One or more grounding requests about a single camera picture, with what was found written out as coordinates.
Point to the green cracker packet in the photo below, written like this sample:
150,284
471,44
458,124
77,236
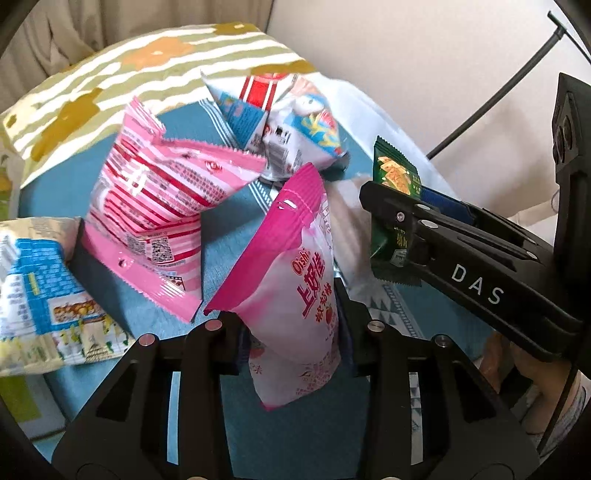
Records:
392,170

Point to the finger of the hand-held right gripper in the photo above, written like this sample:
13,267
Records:
401,207
450,204

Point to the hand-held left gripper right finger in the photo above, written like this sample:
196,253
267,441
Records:
355,337

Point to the blue patterned tablecloth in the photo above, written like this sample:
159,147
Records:
221,240

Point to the beige curtain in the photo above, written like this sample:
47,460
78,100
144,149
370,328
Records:
69,32

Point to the floral striped blanket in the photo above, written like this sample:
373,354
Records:
92,83

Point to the cream blue-panel snack packet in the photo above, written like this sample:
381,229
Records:
37,286

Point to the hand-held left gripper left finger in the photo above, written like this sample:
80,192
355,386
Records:
231,346

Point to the blue red cartoon snack packet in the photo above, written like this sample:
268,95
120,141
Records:
300,120

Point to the person's right hand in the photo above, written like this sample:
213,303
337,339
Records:
531,383

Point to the pink striped snack packet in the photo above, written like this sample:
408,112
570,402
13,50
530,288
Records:
152,198

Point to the person's right forearm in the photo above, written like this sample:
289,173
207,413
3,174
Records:
572,406

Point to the pink strawberry snack packet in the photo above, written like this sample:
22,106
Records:
286,277

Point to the translucent white packet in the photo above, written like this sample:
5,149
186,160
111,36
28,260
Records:
351,221

